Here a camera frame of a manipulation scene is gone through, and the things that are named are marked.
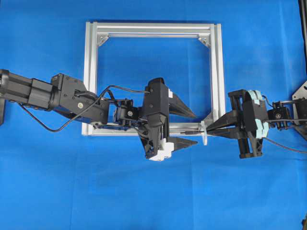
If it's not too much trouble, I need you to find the black teal-trimmed gripper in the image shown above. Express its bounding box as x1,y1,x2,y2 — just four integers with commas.
206,90,269,159

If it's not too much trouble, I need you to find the black white-railed gripper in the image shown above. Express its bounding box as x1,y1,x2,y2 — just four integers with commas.
139,78,198,161

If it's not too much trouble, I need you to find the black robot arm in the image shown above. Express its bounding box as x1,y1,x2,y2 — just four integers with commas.
0,69,195,161
206,90,307,159

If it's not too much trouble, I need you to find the blue cloth mat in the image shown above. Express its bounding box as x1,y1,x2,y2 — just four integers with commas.
0,0,307,230

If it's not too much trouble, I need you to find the white string loop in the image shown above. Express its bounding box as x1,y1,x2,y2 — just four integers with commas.
198,120,209,146

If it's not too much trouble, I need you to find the grey metal base plate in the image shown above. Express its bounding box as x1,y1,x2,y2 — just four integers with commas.
292,81,307,140

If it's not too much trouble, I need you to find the black vertical post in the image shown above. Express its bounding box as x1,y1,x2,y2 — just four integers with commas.
298,0,307,45

